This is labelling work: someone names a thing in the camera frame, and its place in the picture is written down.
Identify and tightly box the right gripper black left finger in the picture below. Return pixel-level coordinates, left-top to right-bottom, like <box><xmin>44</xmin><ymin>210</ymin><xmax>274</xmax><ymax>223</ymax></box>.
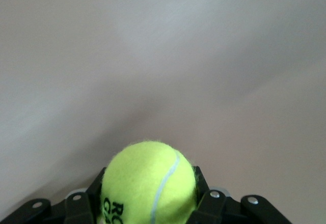
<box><xmin>12</xmin><ymin>166</ymin><xmax>106</xmax><ymax>224</ymax></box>

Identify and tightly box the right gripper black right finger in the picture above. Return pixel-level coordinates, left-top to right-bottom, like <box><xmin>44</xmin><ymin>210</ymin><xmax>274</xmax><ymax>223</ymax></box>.
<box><xmin>188</xmin><ymin>165</ymin><xmax>293</xmax><ymax>224</ymax></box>

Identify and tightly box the yellow-green tennis ball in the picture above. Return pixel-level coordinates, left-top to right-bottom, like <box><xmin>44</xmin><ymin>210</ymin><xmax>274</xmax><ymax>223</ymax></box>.
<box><xmin>100</xmin><ymin>137</ymin><xmax>199</xmax><ymax>224</ymax></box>

